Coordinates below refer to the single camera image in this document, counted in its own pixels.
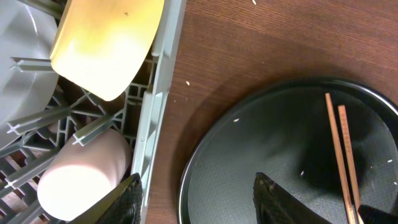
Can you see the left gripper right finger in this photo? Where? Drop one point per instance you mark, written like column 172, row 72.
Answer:
column 274, row 205

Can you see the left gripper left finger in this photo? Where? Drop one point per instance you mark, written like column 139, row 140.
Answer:
column 121, row 206

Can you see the pink cup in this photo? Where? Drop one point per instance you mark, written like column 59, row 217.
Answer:
column 80, row 176

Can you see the wooden chopstick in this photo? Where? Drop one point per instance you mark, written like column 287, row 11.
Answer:
column 350, row 159
column 340, row 161

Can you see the yellow bowl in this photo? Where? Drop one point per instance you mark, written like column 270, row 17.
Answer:
column 100, row 45

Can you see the grey plate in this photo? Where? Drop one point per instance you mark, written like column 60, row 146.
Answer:
column 25, row 33

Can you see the grey dishwasher rack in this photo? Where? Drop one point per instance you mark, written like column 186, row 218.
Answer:
column 75, row 112

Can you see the round black tray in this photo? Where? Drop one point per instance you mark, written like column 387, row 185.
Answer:
column 284, row 132

